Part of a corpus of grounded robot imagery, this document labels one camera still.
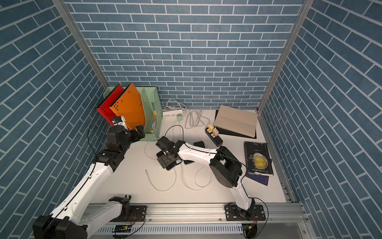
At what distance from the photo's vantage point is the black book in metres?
0.88

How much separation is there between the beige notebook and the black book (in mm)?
98

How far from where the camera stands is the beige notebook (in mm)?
1111
